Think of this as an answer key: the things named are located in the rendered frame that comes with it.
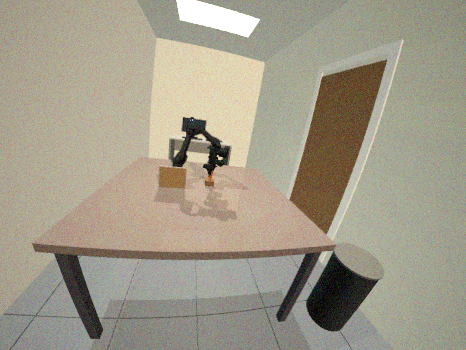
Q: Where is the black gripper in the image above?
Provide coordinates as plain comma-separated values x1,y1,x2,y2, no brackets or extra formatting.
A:
203,155,218,176

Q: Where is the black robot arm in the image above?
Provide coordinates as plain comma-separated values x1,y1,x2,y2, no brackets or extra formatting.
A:
171,125,228,167

